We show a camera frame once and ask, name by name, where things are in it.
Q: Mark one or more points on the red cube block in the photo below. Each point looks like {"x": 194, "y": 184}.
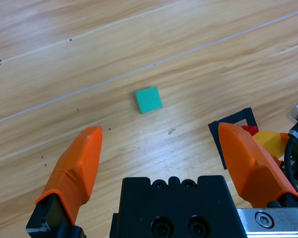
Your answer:
{"x": 250, "y": 129}

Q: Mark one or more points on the yellow cube block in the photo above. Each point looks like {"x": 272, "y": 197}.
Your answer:
{"x": 268, "y": 143}

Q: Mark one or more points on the black tape square outline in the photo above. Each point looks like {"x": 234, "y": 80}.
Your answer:
{"x": 234, "y": 117}

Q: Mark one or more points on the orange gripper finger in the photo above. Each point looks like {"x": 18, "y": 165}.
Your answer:
{"x": 74, "y": 173}
{"x": 253, "y": 168}
{"x": 283, "y": 138}

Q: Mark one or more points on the green cube block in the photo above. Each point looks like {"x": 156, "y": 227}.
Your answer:
{"x": 149, "y": 100}

